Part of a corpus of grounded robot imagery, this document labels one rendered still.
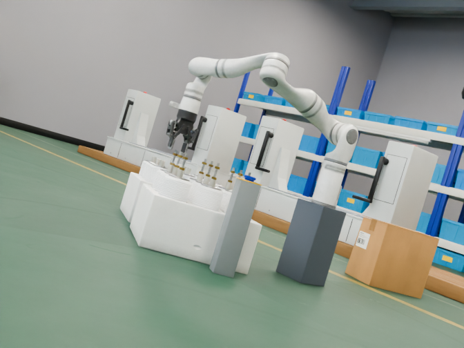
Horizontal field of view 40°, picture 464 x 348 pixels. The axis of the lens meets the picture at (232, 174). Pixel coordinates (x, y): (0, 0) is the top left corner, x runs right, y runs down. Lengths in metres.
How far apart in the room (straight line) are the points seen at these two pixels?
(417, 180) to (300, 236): 1.92
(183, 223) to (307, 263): 0.54
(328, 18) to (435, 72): 2.15
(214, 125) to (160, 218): 3.44
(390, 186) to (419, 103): 7.89
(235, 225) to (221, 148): 3.56
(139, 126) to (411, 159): 3.32
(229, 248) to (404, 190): 2.28
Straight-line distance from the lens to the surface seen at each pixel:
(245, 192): 2.05
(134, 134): 6.69
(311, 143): 8.24
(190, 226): 2.16
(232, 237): 2.06
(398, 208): 4.18
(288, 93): 2.30
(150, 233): 2.14
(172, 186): 2.17
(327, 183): 2.47
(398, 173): 4.19
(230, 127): 5.61
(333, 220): 2.48
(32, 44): 8.53
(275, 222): 4.57
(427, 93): 12.02
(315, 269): 2.48
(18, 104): 8.52
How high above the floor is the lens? 0.35
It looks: 1 degrees down
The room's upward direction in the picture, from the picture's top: 17 degrees clockwise
